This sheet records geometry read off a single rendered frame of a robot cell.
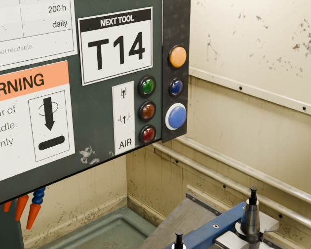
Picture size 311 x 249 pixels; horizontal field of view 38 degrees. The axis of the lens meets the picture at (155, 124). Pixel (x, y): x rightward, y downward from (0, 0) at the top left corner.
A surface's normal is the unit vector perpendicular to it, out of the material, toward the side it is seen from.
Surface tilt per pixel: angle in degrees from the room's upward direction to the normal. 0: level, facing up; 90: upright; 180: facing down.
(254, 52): 90
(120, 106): 90
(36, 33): 90
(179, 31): 90
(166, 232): 24
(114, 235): 0
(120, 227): 0
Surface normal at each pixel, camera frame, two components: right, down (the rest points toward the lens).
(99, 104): 0.66, 0.31
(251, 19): -0.75, 0.28
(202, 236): 0.00, -0.91
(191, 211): -0.30, -0.72
